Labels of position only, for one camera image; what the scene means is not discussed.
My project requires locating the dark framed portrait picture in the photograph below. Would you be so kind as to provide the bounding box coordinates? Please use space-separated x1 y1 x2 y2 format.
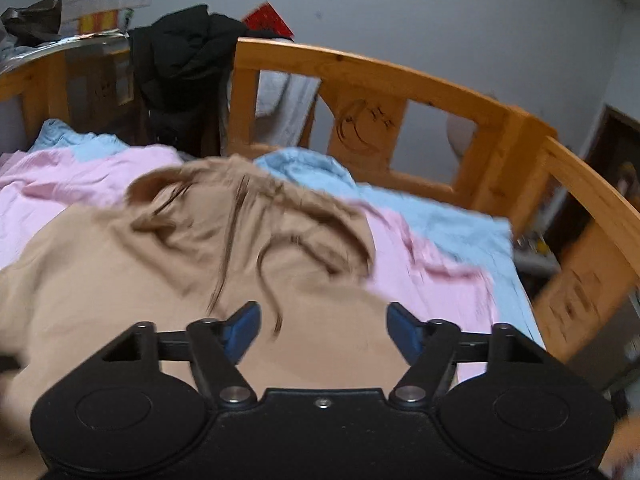
585 105 639 209

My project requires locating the black coat on rail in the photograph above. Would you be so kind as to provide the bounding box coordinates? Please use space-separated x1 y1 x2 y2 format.
128 4 280 157

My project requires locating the white grey knit cloth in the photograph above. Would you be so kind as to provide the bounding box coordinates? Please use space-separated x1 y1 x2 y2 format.
254 70 321 146

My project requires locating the pink shirt on bed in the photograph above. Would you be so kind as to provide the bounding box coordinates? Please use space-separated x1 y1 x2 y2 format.
1 146 498 404

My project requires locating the light blue bed sheet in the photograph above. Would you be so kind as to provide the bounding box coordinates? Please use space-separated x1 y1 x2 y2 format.
16 119 542 342

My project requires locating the wooden bed frame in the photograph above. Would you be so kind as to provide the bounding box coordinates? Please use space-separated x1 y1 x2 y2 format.
0 37 640 366

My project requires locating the red paper on wall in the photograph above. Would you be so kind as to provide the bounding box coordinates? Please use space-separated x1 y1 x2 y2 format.
241 1 295 39

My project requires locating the tan hooded zip jacket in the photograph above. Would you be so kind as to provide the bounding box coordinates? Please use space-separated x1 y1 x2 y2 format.
1 156 406 479

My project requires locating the plastic bag of clothes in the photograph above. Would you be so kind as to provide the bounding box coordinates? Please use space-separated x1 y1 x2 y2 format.
1 0 62 61

